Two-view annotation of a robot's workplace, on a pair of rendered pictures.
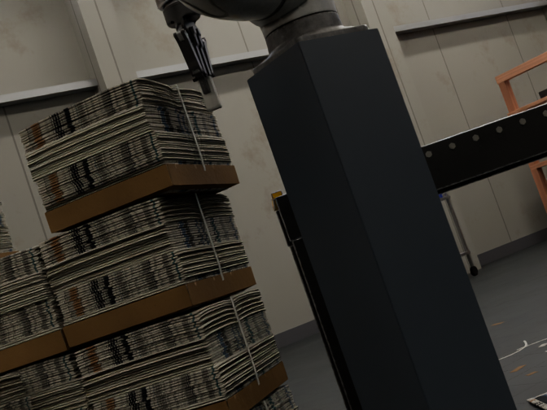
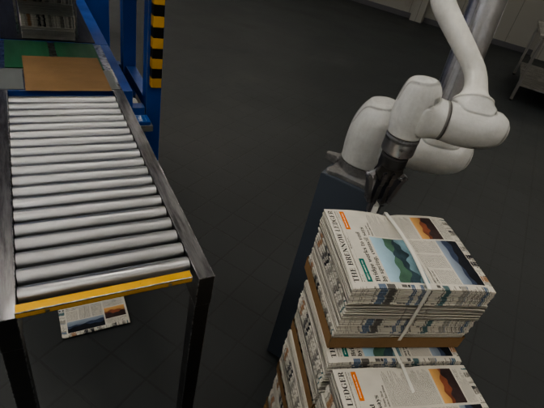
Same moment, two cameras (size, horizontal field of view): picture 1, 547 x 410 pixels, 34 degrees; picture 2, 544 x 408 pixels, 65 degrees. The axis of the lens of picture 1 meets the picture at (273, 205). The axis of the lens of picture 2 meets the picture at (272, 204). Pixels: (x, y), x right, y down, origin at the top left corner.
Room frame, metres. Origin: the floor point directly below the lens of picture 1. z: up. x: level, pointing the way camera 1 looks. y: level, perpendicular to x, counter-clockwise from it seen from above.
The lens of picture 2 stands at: (2.70, 0.79, 1.70)
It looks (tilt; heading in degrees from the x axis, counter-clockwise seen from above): 35 degrees down; 237
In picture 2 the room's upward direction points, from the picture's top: 13 degrees clockwise
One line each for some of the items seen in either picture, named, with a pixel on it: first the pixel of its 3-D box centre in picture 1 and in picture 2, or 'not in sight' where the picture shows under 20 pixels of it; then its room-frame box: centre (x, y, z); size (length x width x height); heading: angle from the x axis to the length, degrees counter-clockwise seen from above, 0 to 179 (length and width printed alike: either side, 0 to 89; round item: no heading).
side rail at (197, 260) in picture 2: (522, 136); (150, 171); (2.35, -0.68, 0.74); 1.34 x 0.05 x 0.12; 91
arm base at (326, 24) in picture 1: (313, 40); (355, 164); (1.76, -0.19, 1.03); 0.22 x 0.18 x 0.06; 123
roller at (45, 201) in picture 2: not in sight; (89, 197); (2.60, -0.48, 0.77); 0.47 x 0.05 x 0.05; 1
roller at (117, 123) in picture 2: not in sight; (71, 127); (2.61, -1.00, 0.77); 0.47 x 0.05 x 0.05; 1
